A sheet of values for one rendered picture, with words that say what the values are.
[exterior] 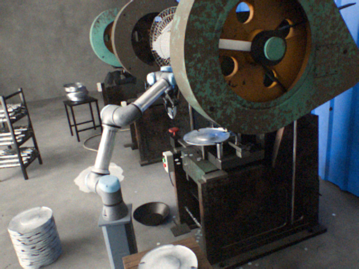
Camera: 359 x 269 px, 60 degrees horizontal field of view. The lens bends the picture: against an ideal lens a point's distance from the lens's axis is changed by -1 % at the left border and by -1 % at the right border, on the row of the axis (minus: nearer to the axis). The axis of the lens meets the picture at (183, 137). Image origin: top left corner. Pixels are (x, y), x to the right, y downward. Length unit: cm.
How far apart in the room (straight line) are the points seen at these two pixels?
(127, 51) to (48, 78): 543
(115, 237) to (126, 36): 186
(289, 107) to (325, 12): 48
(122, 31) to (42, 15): 535
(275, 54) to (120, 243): 134
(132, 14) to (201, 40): 180
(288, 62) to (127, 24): 179
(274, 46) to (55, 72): 725
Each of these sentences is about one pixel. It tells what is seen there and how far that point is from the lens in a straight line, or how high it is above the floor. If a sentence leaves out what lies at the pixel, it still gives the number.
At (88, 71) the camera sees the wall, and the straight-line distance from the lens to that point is 838.
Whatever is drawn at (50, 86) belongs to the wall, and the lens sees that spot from 840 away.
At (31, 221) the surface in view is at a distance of 242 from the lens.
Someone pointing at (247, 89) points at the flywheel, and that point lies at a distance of 157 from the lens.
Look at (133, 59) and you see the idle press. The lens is 310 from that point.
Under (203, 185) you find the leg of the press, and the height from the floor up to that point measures 61.
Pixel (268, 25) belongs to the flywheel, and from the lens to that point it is 160.
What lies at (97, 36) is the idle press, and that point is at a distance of 477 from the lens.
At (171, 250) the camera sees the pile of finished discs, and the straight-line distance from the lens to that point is 172.
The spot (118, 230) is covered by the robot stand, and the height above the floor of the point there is 39.
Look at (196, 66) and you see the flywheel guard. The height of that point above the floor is 129.
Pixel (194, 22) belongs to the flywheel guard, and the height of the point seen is 147.
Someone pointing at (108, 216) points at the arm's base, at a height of 48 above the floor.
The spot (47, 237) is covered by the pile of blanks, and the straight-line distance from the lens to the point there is 241.
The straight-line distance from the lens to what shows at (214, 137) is 196.
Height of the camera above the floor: 148
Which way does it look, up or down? 20 degrees down
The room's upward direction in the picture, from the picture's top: 6 degrees counter-clockwise
